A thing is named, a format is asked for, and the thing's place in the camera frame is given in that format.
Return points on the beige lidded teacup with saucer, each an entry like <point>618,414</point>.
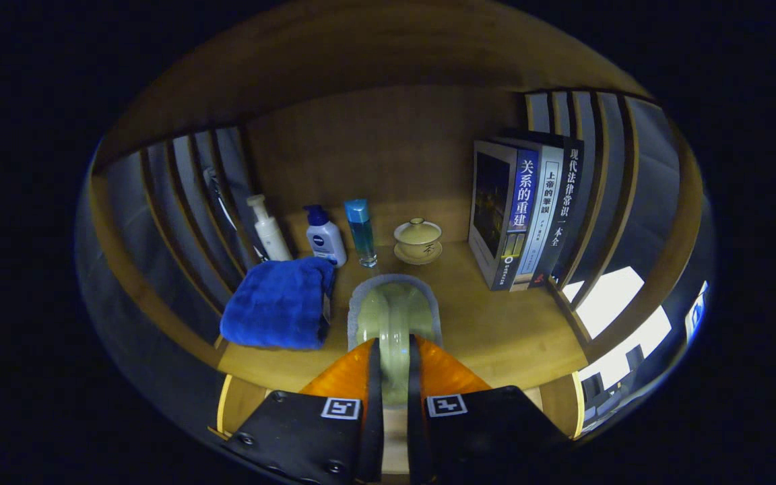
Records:
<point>418,241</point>

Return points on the wooden countertop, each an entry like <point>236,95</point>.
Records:
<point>496,323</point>

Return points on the pale green ceramic ornament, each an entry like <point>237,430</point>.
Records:
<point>395,316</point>

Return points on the white pump bottle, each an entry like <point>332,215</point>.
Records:
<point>272,236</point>

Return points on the white lotion bottle blue cap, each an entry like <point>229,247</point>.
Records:
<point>326,242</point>

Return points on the book with black spine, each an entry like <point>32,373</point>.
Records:
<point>566,202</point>

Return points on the blue towel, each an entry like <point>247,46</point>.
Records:
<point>273,303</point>

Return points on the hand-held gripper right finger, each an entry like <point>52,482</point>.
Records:
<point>415,431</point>

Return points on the white wall shelf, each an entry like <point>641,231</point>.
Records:
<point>691,323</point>

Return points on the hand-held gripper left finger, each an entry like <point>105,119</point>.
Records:
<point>374,417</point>

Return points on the book with blue spine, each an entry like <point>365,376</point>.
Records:
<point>492,209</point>

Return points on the wooden cabinet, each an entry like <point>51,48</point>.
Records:
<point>388,148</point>

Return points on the teal bottle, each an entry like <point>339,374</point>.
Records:
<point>362,236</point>

